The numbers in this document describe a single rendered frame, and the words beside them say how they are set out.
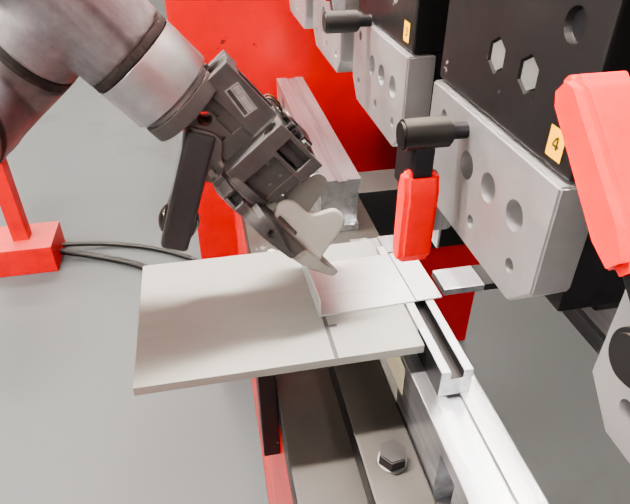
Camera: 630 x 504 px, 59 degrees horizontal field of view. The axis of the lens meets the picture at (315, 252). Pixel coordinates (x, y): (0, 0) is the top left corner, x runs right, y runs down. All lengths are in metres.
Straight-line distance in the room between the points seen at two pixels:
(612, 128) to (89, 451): 1.70
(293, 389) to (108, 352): 1.44
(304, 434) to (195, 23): 0.95
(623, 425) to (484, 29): 0.20
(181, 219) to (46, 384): 1.56
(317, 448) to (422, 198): 0.34
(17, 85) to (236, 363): 0.28
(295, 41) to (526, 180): 1.10
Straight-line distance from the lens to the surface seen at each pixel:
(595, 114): 0.19
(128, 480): 1.71
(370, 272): 0.61
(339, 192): 0.89
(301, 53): 1.36
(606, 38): 0.25
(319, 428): 0.62
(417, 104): 0.45
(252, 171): 0.47
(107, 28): 0.43
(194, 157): 0.48
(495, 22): 0.32
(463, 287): 0.61
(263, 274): 0.61
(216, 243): 1.55
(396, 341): 0.54
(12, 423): 1.96
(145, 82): 0.44
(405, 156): 0.55
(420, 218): 0.35
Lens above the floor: 1.37
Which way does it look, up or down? 35 degrees down
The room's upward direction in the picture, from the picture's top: straight up
